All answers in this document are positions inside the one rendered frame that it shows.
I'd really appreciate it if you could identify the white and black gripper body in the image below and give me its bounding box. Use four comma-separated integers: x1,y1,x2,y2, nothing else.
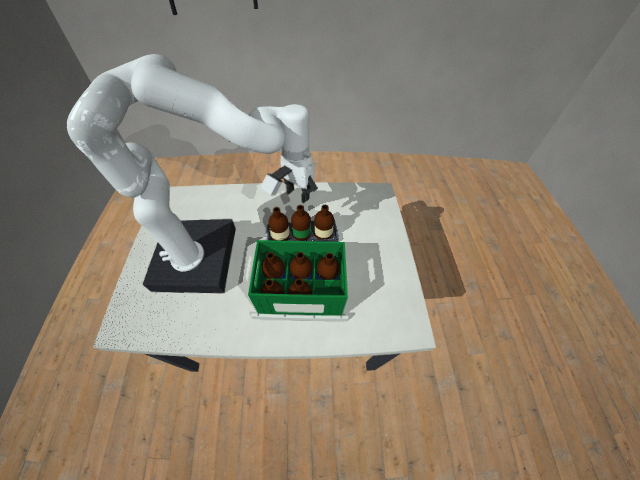
281,153,315,188

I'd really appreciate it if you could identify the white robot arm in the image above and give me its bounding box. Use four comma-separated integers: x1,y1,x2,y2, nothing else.
67,54,312,272

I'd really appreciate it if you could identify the green crate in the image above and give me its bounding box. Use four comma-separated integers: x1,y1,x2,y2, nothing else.
248,240,348,316

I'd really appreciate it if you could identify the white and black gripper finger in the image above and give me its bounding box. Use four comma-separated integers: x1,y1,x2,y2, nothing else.
283,178,294,194
301,176,318,204

